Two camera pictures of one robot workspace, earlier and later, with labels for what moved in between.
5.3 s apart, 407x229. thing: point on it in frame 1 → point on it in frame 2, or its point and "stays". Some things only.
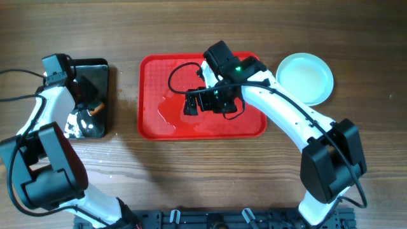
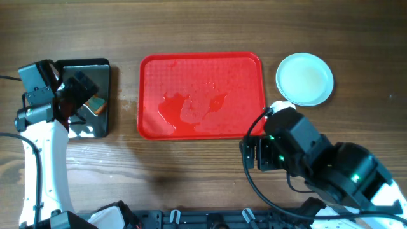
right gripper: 200,102 → 249,152
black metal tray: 88,119 stays
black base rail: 224,218 stays
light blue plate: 307,76 stays
